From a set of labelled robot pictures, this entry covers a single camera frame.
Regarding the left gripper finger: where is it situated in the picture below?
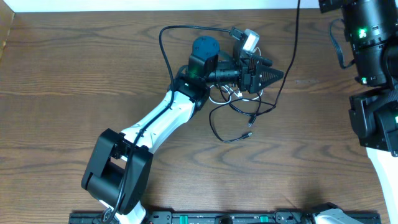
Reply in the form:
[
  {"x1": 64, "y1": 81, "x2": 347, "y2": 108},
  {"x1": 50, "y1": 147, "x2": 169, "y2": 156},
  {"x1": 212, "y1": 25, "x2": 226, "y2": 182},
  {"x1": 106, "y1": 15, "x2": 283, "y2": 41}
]
[
  {"x1": 248, "y1": 54, "x2": 273, "y2": 66},
  {"x1": 256, "y1": 65, "x2": 284, "y2": 92}
]

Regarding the white usb cable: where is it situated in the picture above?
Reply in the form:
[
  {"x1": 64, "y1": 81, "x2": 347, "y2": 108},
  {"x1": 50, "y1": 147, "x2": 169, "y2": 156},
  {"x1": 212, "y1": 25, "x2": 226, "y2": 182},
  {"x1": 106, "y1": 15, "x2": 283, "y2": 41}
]
[{"x1": 208, "y1": 46, "x2": 264, "y2": 105}]

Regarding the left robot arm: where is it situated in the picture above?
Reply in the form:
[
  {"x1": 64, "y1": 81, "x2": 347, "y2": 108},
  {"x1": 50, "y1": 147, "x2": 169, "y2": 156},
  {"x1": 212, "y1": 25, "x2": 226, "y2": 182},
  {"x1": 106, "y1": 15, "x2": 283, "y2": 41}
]
[{"x1": 81, "y1": 36, "x2": 284, "y2": 223}]

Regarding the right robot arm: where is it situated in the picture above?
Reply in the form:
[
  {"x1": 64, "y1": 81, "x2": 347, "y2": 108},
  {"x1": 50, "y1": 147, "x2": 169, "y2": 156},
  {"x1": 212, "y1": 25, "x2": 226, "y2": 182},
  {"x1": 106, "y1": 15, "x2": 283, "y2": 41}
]
[{"x1": 319, "y1": 0, "x2": 397, "y2": 223}]

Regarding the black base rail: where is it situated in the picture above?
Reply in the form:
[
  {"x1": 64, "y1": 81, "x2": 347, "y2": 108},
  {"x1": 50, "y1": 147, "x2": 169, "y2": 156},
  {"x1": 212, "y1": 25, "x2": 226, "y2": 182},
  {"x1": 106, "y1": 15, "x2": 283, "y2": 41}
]
[{"x1": 68, "y1": 210, "x2": 381, "y2": 224}]

